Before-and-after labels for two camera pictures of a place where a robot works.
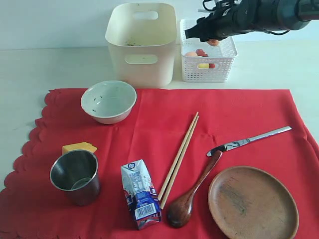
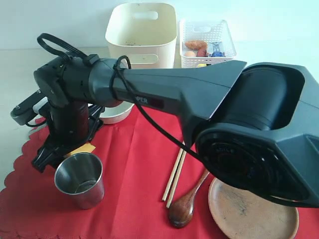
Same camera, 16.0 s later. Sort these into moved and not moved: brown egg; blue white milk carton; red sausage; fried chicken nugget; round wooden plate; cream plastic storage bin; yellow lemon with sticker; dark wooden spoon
Moved: fried chicken nugget; blue white milk carton
Not moved: brown egg; round wooden plate; dark wooden spoon; cream plastic storage bin; yellow lemon with sticker; red sausage
